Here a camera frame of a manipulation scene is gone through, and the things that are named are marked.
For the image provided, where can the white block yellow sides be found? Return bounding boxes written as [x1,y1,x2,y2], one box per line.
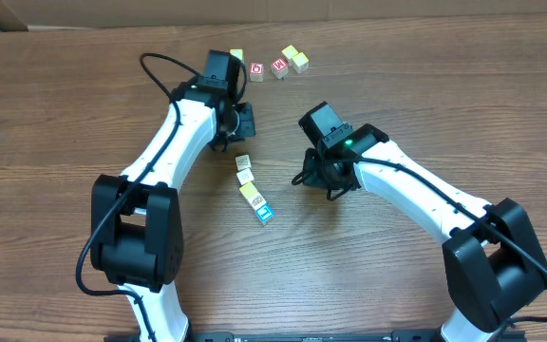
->
[247,193,267,211]

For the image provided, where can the red block letter E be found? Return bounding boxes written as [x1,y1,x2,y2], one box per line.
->
[271,57,289,79]

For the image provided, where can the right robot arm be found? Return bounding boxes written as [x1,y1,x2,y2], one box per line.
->
[292,102,547,341]

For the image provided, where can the red block letter O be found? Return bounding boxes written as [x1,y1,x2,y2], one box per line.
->
[249,63,264,83]

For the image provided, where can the yellow block back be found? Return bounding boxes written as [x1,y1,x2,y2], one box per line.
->
[281,45,298,65]

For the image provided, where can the white picture block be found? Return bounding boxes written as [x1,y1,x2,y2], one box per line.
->
[235,154,252,171]

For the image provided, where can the cardboard box wall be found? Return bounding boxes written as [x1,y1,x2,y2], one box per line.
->
[0,0,547,31]

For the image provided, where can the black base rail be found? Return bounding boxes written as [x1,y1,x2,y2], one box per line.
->
[104,330,527,342]

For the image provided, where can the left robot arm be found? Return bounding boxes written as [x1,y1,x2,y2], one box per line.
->
[75,50,255,341]

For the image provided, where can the white block blue letter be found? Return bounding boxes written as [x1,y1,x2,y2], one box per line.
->
[255,204,274,225]

